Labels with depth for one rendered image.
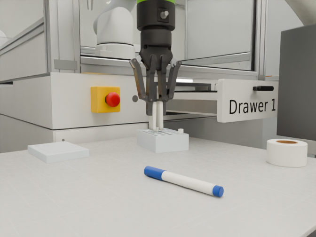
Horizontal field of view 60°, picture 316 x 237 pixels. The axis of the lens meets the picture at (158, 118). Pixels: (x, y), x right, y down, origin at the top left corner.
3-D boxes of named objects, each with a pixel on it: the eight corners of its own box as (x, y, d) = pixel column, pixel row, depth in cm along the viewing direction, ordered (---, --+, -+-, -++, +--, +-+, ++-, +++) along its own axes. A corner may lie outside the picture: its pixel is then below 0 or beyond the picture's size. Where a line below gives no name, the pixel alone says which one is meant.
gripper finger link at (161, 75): (154, 57, 68) (160, 57, 69) (157, 101, 69) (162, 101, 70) (160, 55, 64) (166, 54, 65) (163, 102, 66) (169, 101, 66)
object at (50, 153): (89, 156, 57) (89, 148, 57) (46, 163, 52) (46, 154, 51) (66, 147, 67) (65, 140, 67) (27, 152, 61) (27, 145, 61)
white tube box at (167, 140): (188, 150, 64) (188, 134, 63) (155, 153, 60) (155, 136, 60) (165, 141, 75) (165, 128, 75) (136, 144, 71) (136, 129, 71)
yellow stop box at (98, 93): (122, 112, 76) (122, 86, 76) (98, 113, 72) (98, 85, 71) (113, 111, 80) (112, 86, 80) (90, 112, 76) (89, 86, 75)
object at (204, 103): (271, 111, 87) (272, 92, 86) (220, 116, 71) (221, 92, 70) (182, 106, 118) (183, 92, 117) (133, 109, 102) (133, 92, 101)
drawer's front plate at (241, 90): (279, 116, 87) (280, 81, 86) (222, 122, 68) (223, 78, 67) (273, 116, 88) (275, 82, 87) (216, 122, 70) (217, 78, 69)
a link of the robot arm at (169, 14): (164, 14, 72) (130, 10, 68) (185, 0, 61) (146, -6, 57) (164, 37, 72) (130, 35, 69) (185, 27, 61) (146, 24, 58)
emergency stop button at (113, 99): (121, 106, 74) (121, 91, 73) (108, 107, 71) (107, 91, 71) (115, 106, 76) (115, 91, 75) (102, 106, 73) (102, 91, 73)
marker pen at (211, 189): (224, 196, 35) (225, 184, 35) (217, 200, 34) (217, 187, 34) (150, 174, 45) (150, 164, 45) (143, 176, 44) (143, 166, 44)
